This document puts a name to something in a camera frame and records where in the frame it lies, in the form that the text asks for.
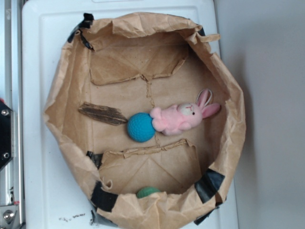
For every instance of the blue golf ball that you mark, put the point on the blue golf ball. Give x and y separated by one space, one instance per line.
140 128

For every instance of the green ball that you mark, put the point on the green ball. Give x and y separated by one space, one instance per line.
146 191

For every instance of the brown paper bag bin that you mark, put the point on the brown paper bag bin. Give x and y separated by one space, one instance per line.
134 63

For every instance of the pink plush bunny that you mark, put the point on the pink plush bunny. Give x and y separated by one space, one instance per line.
179 118

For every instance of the brown wood bark piece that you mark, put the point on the brown wood bark piece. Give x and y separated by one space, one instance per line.
105 114

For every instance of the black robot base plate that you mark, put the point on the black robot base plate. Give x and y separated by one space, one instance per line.
5 135

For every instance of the aluminium frame rail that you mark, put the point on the aluminium frame rail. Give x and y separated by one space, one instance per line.
12 176

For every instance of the metal corner bracket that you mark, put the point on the metal corner bracket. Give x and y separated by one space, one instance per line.
8 215

